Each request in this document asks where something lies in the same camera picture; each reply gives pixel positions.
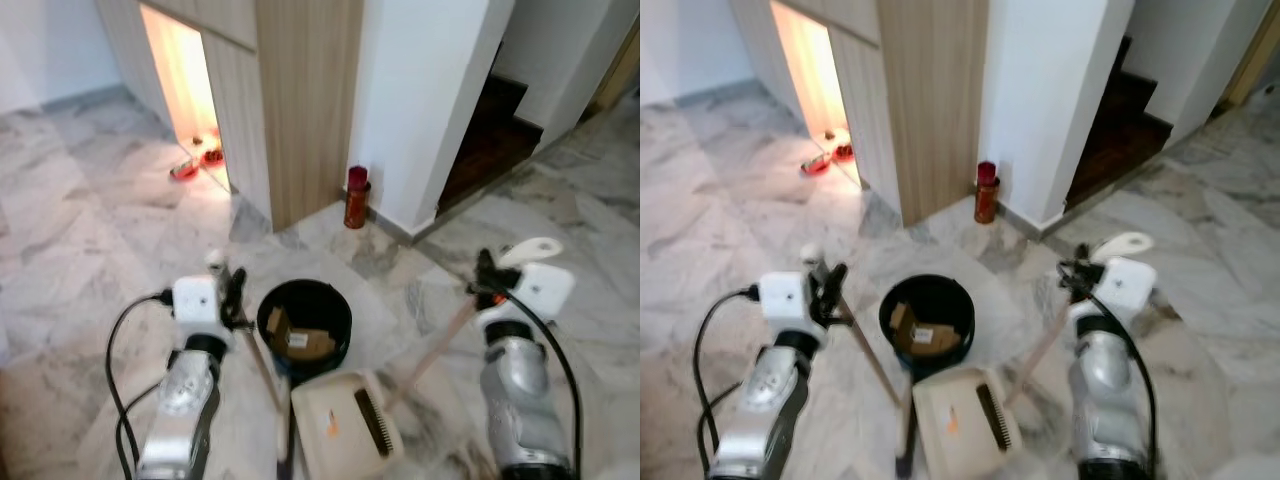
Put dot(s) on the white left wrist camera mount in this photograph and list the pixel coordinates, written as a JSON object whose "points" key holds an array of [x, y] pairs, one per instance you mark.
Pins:
{"points": [[783, 297], [195, 300]]}

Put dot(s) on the plain brown cardboard piece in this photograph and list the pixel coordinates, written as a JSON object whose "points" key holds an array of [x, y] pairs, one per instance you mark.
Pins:
{"points": [[901, 318], [277, 320]]}

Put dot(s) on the black round waste bin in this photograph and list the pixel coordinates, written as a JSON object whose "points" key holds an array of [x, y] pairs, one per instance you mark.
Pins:
{"points": [[945, 298], [320, 303]]}

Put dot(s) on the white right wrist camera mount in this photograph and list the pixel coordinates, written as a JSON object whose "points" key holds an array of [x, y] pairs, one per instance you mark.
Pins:
{"points": [[1128, 282], [545, 288]]}

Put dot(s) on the light wooden cabinet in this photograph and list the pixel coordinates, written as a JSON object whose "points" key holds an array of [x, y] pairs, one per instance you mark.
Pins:
{"points": [[310, 100], [935, 100]]}

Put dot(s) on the brown cardboard with white label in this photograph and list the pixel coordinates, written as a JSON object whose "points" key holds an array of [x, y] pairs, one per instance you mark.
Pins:
{"points": [[935, 341], [312, 346]]}

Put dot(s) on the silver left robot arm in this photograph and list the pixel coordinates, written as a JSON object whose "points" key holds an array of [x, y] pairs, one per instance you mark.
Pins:
{"points": [[770, 400], [185, 400]]}

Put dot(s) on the dark wooden stairs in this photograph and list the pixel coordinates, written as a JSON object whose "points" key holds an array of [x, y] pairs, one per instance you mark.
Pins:
{"points": [[1120, 130], [490, 140]]}

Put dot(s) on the wooden door frame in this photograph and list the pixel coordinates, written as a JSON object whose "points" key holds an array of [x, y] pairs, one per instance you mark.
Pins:
{"points": [[1255, 60], [622, 68]]}

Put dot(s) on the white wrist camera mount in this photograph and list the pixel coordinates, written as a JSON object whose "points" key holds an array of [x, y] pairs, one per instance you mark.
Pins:
{"points": [[783, 297], [545, 288], [195, 300], [1128, 282]]}

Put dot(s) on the red dish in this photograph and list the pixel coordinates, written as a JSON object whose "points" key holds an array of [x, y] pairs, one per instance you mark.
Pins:
{"points": [[184, 171], [815, 166], [843, 152], [212, 156]]}

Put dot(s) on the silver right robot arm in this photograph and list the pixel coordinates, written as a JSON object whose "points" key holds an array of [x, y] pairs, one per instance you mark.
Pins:
{"points": [[1100, 390], [520, 390]]}

